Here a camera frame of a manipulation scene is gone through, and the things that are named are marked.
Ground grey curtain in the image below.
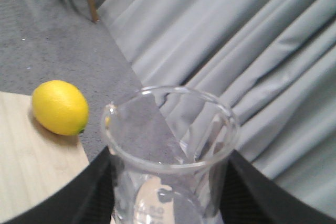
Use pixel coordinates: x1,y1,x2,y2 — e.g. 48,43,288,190
95,0,335,216

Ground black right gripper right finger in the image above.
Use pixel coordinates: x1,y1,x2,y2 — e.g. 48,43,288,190
222,151,335,223

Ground wooden cutting board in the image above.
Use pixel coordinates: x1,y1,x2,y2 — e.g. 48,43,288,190
1,92,89,222

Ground glass measuring beaker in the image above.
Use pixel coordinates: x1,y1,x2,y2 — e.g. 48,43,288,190
101,86,239,223

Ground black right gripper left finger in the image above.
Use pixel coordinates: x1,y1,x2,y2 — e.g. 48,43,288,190
6,147,114,223

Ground yellow lemon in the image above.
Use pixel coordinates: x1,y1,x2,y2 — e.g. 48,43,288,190
31,80,89,136

